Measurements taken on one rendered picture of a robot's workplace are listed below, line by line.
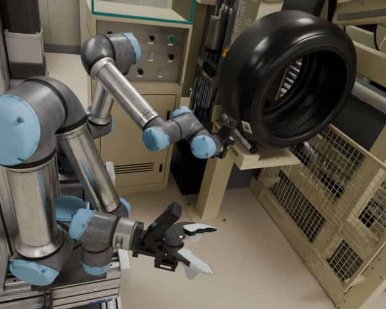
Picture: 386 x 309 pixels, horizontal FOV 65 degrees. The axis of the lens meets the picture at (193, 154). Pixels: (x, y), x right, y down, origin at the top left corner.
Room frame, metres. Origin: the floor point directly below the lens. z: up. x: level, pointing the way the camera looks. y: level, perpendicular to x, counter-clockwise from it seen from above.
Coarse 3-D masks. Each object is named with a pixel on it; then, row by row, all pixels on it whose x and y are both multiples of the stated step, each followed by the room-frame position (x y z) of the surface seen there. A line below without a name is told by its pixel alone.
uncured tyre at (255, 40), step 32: (256, 32) 1.32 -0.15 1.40; (288, 32) 1.24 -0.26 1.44; (320, 32) 1.26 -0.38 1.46; (224, 64) 1.34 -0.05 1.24; (256, 64) 1.18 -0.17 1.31; (288, 64) 1.19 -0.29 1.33; (320, 64) 1.61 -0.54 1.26; (352, 64) 1.35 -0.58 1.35; (224, 96) 1.29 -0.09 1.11; (256, 96) 1.15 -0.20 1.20; (288, 96) 1.60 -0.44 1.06; (320, 96) 1.54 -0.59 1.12; (256, 128) 1.17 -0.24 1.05; (288, 128) 1.46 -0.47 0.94; (320, 128) 1.34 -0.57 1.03
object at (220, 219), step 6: (186, 204) 1.72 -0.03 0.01; (192, 204) 1.73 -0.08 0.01; (192, 210) 1.67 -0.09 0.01; (192, 216) 1.60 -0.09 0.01; (198, 216) 1.61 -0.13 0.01; (222, 216) 1.67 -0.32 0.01; (198, 222) 1.56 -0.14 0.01; (204, 222) 1.57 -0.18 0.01; (210, 222) 1.59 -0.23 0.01; (216, 222) 1.60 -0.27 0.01; (222, 222) 1.61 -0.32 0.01; (228, 222) 1.62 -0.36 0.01
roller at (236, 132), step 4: (224, 112) 1.53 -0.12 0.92; (224, 116) 1.50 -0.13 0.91; (224, 120) 1.48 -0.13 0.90; (236, 128) 1.38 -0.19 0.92; (236, 132) 1.36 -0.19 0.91; (240, 132) 1.35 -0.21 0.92; (240, 136) 1.33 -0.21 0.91; (244, 136) 1.32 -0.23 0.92; (240, 140) 1.32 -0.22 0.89; (244, 140) 1.29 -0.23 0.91; (248, 140) 1.28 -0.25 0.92; (244, 144) 1.28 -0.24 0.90; (248, 144) 1.26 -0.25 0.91; (252, 144) 1.25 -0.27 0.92; (248, 148) 1.24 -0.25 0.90; (252, 148) 1.23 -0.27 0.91; (256, 148) 1.24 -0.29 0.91; (252, 152) 1.23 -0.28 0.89
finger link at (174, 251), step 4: (164, 248) 0.45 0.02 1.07; (168, 248) 0.45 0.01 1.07; (172, 248) 0.45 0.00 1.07; (176, 248) 0.45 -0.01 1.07; (168, 252) 0.44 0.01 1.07; (172, 252) 0.44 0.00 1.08; (176, 252) 0.44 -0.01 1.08; (168, 256) 0.43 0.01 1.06; (172, 256) 0.43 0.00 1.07; (176, 256) 0.43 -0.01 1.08; (180, 256) 0.43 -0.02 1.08; (176, 260) 0.42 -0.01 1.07; (180, 260) 0.42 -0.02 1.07; (184, 260) 0.42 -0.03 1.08; (188, 264) 0.42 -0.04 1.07
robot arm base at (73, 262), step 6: (78, 246) 0.59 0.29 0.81; (72, 252) 0.58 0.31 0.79; (78, 252) 0.59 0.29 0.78; (72, 258) 0.57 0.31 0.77; (78, 258) 0.58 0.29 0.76; (66, 264) 0.56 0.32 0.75; (72, 264) 0.56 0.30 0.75; (78, 264) 0.57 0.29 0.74; (60, 270) 0.55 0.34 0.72; (66, 270) 0.55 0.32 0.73; (72, 270) 0.56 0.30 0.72
